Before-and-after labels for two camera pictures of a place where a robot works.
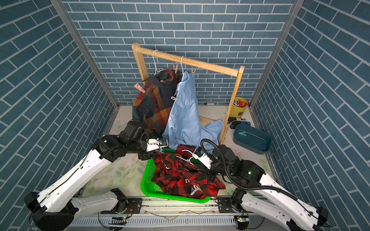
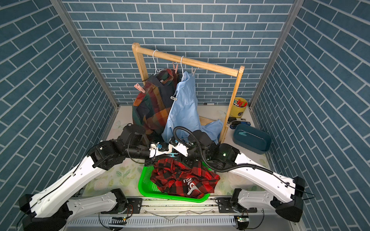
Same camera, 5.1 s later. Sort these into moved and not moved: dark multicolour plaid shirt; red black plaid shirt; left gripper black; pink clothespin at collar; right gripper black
Moved: right gripper black; left gripper black
Not moved: dark multicolour plaid shirt; red black plaid shirt; pink clothespin at collar
